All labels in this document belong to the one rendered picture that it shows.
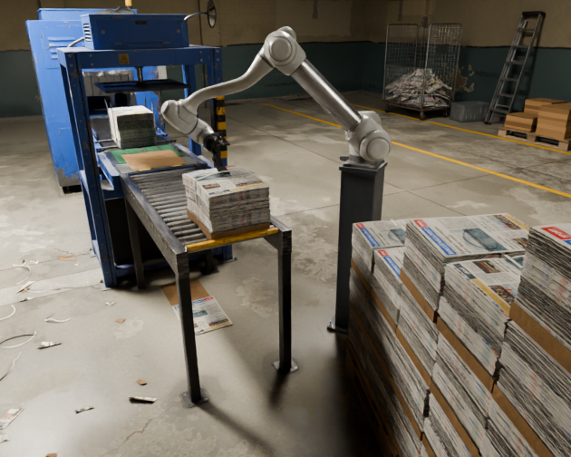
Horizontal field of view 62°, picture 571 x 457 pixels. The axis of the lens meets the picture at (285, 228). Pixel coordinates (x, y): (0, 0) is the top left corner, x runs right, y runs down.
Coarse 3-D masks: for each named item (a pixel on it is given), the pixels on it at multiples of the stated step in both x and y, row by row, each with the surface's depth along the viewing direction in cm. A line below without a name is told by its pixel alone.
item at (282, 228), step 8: (200, 168) 321; (272, 216) 238; (272, 224) 229; (280, 224) 228; (280, 232) 223; (288, 232) 222; (272, 240) 233; (280, 240) 224; (288, 240) 224; (280, 248) 226; (288, 248) 226
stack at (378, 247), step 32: (384, 224) 220; (352, 256) 228; (384, 256) 190; (352, 288) 231; (384, 288) 188; (352, 320) 238; (384, 320) 189; (416, 320) 160; (384, 352) 193; (416, 352) 160; (448, 352) 138; (384, 384) 195; (416, 384) 161; (448, 384) 139; (480, 384) 122; (416, 416) 164; (480, 416) 123; (384, 448) 200; (416, 448) 166; (448, 448) 143
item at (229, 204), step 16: (256, 176) 220; (208, 192) 202; (224, 192) 202; (240, 192) 205; (256, 192) 209; (208, 208) 201; (224, 208) 204; (240, 208) 207; (256, 208) 211; (208, 224) 208; (224, 224) 208; (240, 224) 211; (256, 224) 216
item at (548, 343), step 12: (516, 312) 104; (528, 324) 100; (540, 336) 97; (552, 336) 93; (552, 348) 94; (564, 348) 90; (564, 360) 91; (492, 396) 116; (504, 396) 111; (504, 408) 111; (516, 420) 107; (528, 432) 103; (540, 444) 99; (480, 456) 124; (540, 456) 99; (552, 456) 95
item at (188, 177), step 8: (216, 168) 237; (232, 168) 233; (240, 168) 232; (184, 176) 228; (192, 176) 221; (200, 176) 220; (184, 184) 230; (192, 184) 218; (192, 192) 221; (192, 200) 225; (192, 208) 228
